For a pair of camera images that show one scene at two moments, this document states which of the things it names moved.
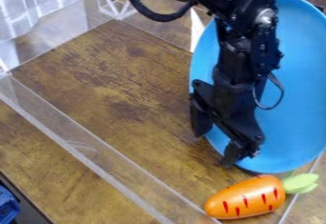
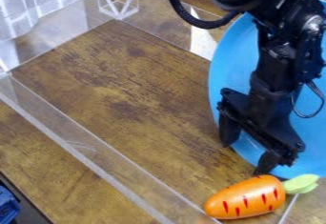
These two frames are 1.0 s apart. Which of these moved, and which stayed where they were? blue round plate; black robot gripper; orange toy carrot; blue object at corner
Moved: black robot gripper; blue round plate
Stayed: orange toy carrot; blue object at corner
